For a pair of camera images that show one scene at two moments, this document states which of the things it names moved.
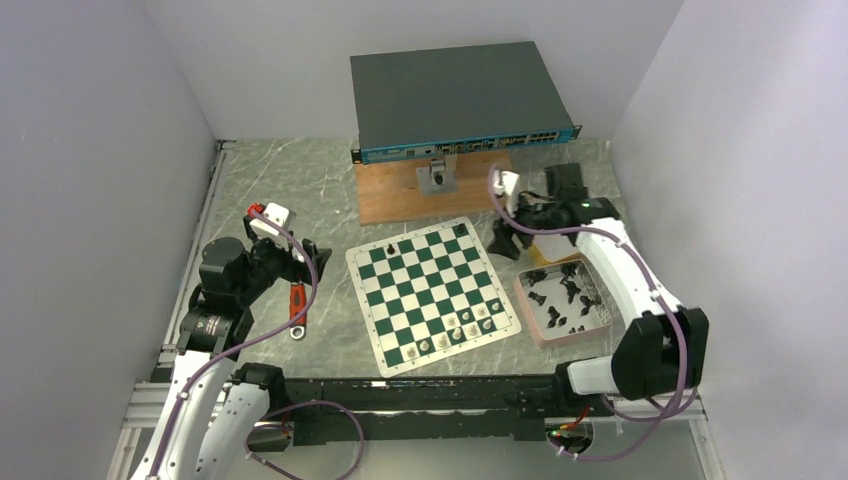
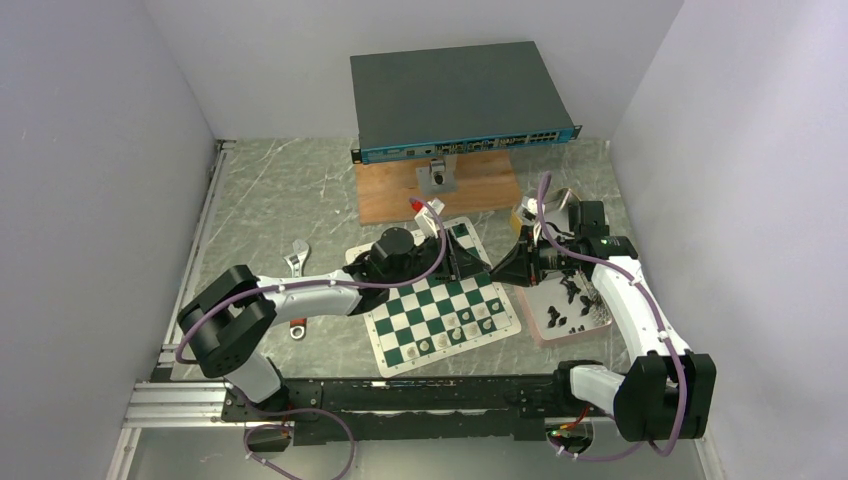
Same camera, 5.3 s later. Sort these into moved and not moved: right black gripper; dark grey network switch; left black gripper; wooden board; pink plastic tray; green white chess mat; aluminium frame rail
Moved: left black gripper; right black gripper
Not moved: dark grey network switch; pink plastic tray; aluminium frame rail; green white chess mat; wooden board
